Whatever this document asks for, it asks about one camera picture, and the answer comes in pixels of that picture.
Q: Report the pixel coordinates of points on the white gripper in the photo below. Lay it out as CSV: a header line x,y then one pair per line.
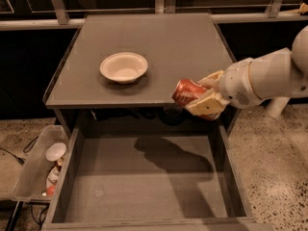
x,y
237,83

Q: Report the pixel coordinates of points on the red coke can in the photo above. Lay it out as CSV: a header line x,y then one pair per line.
x,y
187,91

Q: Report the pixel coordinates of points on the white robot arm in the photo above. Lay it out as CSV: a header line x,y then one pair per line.
x,y
282,73

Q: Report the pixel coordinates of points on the grey cabinet with top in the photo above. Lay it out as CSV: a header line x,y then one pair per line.
x,y
189,46

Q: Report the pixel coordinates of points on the open grey top drawer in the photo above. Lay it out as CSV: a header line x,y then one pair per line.
x,y
149,182

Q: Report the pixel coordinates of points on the white paper bowl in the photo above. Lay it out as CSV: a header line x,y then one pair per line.
x,y
124,67

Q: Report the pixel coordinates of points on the white bowl in bin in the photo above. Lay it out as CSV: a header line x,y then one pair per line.
x,y
55,151

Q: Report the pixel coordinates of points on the red white items in bin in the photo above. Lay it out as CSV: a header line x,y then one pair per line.
x,y
53,177

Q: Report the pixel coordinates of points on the clear plastic bin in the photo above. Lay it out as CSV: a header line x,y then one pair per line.
x,y
31,183

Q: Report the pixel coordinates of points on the metal railing frame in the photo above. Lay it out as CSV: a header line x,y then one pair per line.
x,y
18,15

